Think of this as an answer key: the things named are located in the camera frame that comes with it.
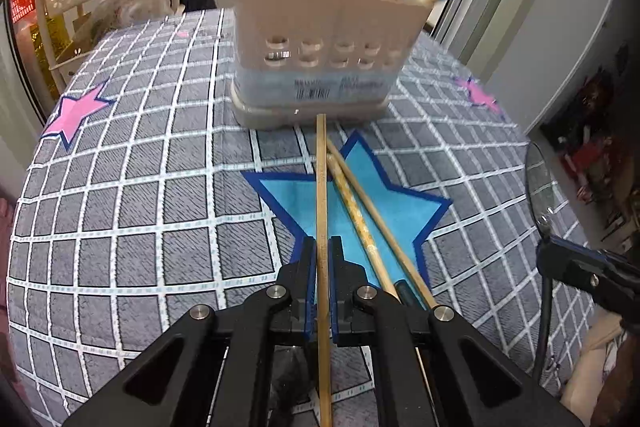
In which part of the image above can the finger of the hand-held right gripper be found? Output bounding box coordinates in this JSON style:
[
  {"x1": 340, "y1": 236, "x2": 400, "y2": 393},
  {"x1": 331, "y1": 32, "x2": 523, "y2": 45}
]
[
  {"x1": 547, "y1": 236, "x2": 640, "y2": 279},
  {"x1": 536, "y1": 241, "x2": 640, "y2": 309}
]

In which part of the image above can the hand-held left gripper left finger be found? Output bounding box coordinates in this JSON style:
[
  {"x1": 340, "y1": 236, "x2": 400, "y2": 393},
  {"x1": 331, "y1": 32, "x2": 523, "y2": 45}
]
[{"x1": 62, "y1": 237, "x2": 318, "y2": 427}]

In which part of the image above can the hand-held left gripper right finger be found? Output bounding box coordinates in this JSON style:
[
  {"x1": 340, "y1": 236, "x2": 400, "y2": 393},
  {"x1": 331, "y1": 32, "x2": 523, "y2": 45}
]
[{"x1": 330, "y1": 236, "x2": 583, "y2": 427}]

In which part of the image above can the wooden chopstick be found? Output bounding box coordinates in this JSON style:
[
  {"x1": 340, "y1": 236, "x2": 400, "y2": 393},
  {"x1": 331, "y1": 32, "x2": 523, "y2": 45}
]
[
  {"x1": 325, "y1": 139, "x2": 440, "y2": 312},
  {"x1": 315, "y1": 114, "x2": 335, "y2": 427},
  {"x1": 325, "y1": 153, "x2": 418, "y2": 308}
]

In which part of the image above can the beige plastic utensil holder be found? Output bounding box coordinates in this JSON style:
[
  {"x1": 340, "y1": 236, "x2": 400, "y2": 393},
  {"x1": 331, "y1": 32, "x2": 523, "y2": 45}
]
[{"x1": 230, "y1": 0, "x2": 436, "y2": 130}]

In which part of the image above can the person's right hand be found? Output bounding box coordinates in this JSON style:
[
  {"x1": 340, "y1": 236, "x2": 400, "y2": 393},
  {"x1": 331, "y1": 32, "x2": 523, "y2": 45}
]
[{"x1": 562, "y1": 308, "x2": 640, "y2": 427}]

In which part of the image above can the grey checked star tablecloth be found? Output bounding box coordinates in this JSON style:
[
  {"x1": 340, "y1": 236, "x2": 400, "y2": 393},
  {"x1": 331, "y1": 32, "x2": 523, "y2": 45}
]
[{"x1": 7, "y1": 9, "x2": 591, "y2": 427}]

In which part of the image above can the red plastic basket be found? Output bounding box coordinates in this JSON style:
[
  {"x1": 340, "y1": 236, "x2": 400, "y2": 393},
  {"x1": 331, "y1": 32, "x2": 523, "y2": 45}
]
[{"x1": 10, "y1": 0, "x2": 38, "y2": 25}]

